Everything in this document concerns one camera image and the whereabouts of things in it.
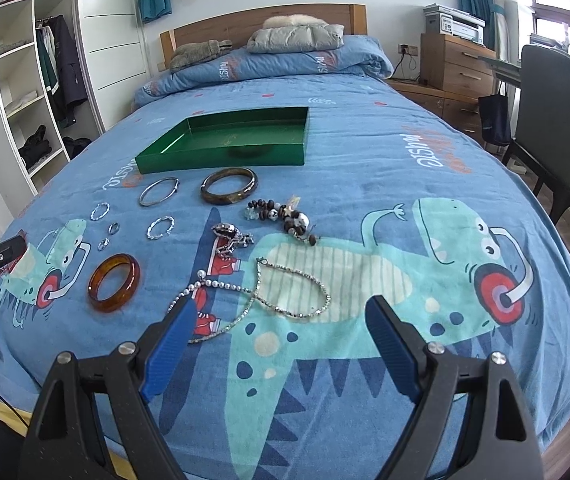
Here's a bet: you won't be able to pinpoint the cream fur cushion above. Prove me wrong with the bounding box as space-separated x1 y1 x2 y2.
263 14 326 28

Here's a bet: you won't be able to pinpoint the hanging dark clothes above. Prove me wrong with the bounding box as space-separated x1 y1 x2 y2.
35 15 87 129

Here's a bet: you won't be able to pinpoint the amber resin bangle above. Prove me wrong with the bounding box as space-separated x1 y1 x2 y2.
87 254 142 313

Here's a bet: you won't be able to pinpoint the grey brown plush garment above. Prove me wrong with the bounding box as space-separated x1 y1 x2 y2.
169 39 233 73

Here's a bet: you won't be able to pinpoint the brown bead bracelet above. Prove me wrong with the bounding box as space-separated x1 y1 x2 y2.
243 195 321 247

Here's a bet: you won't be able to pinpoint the green jewelry tray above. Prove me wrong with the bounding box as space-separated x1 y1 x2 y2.
135 106 310 174

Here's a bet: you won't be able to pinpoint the dark grey chair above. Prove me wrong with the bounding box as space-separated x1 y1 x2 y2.
502 44 570 224

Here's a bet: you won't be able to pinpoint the silver metal watch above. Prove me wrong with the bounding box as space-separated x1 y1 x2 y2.
211 222 254 258

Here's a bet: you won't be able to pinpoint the pearl silver bead necklace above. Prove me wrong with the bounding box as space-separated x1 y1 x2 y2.
165 256 333 345

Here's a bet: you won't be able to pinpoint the wooden drawer chest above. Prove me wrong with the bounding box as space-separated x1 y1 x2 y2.
389 32 495 143

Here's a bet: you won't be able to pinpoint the folded blue duvet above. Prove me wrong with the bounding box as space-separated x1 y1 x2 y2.
133 35 393 108

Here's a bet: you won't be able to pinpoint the grey puffer jacket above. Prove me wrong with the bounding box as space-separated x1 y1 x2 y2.
246 24 344 54

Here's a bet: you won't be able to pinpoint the white grey printer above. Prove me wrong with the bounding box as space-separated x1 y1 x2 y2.
422 3 486 44

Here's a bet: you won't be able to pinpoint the small twisted silver hoop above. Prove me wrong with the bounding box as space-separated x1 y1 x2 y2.
90 202 110 221

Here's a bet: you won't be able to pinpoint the white open wardrobe shelf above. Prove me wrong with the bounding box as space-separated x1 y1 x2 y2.
0 0 100 212

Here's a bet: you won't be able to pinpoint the dark brown jade bangle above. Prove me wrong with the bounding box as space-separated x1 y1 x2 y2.
200 167 259 205

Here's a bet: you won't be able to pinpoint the plain silver bangle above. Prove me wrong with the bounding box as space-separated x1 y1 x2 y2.
137 177 181 208

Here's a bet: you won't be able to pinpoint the wooden headboard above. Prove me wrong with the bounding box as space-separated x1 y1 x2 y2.
159 3 367 68

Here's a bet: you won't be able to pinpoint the blue dinosaur bedspread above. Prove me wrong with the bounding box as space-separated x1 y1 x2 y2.
0 75 570 479

